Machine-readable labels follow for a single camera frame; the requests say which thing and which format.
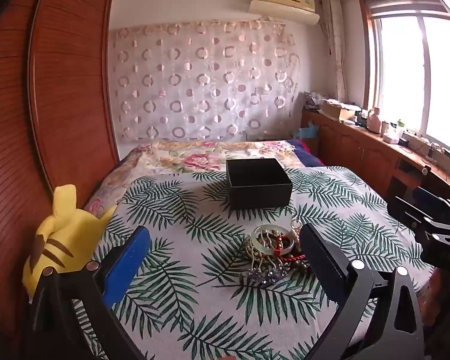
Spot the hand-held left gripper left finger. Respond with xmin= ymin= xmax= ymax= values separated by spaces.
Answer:
xmin=30 ymin=226 xmax=151 ymax=360

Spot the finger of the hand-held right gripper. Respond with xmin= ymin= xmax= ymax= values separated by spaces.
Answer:
xmin=412 ymin=187 xmax=450 ymax=230
xmin=387 ymin=196 xmax=449 ymax=241

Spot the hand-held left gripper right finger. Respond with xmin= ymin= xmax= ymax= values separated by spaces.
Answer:
xmin=299 ymin=224 xmax=425 ymax=360

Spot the white bead bracelet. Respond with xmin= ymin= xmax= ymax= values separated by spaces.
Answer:
xmin=283 ymin=229 xmax=304 ymax=250

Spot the red string bracelet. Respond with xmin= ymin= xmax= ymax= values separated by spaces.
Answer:
xmin=267 ymin=232 xmax=309 ymax=262

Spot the purple crystal hair clip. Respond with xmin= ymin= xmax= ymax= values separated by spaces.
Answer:
xmin=241 ymin=262 xmax=291 ymax=285

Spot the pale green jade bangle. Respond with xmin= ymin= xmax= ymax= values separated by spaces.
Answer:
xmin=250 ymin=225 xmax=283 ymax=257

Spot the black square box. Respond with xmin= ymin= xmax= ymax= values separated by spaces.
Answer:
xmin=226 ymin=158 xmax=293 ymax=211

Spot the yellow plush toy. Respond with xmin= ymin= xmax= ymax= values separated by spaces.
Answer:
xmin=22 ymin=184 xmax=118 ymax=301

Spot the white tissue box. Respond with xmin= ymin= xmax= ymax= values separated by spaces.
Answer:
xmin=383 ymin=121 xmax=405 ymax=144

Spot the wooden side cabinet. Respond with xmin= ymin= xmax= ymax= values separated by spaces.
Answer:
xmin=301 ymin=108 xmax=450 ymax=214

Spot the leaf print blanket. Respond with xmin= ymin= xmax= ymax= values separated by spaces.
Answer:
xmin=75 ymin=166 xmax=436 ymax=360

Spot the pale pink bottle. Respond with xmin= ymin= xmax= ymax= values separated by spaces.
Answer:
xmin=367 ymin=107 xmax=383 ymax=134

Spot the dark blue blanket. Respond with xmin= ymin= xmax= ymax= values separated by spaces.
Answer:
xmin=286 ymin=139 xmax=326 ymax=168

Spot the floral quilt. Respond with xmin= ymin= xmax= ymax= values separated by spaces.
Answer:
xmin=84 ymin=139 xmax=297 ymax=218

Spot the open cardboard box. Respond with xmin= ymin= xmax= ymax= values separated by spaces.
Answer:
xmin=320 ymin=99 xmax=362 ymax=124

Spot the blue tissue paper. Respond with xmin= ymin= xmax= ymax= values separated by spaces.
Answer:
xmin=293 ymin=125 xmax=320 ymax=140

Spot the white bundled curtain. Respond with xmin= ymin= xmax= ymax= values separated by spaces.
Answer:
xmin=320 ymin=0 xmax=349 ymax=101

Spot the wooden slatted wardrobe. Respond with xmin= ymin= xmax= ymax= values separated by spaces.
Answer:
xmin=0 ymin=0 xmax=121 ymax=346

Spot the white air conditioner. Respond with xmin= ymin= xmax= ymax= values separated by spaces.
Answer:
xmin=249 ymin=0 xmax=320 ymax=27

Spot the window with wooden frame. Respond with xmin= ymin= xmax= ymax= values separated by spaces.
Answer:
xmin=359 ymin=0 xmax=450 ymax=156

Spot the circle pattern wall cloth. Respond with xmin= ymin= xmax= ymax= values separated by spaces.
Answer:
xmin=110 ymin=20 xmax=301 ymax=144

